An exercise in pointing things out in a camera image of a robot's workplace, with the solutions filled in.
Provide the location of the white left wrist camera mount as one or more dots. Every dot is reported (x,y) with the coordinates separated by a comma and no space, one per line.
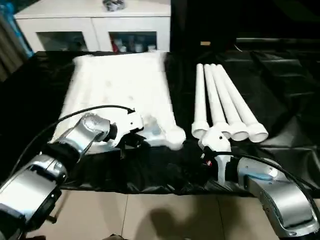
(130,125)

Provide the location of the small tan label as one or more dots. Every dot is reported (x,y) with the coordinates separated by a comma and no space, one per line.
(205,43)

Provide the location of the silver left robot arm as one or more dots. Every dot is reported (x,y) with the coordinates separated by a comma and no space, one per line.
(30,185)

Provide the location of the white glass-door cabinet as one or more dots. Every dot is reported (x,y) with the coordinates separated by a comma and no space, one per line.
(95,27)

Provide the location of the black work mat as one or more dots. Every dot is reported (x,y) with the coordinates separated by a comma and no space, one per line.
(262,87)

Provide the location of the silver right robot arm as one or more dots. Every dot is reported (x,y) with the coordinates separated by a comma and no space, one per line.
(275,190)

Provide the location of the white plastic table leg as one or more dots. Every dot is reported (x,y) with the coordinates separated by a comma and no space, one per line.
(200,100)
(213,100)
(225,100)
(240,105)

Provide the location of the white plastic table top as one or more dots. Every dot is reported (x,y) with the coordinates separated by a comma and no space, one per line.
(117,82)

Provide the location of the dark low shelf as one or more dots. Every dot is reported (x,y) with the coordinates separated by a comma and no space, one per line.
(275,45)

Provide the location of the dark metal stand frame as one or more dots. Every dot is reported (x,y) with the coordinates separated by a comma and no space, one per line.
(61,205)

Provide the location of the red bottle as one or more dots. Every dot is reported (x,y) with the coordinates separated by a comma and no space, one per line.
(115,45)

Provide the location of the small white jar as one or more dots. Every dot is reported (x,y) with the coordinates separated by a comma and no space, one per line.
(138,47)
(123,48)
(150,48)

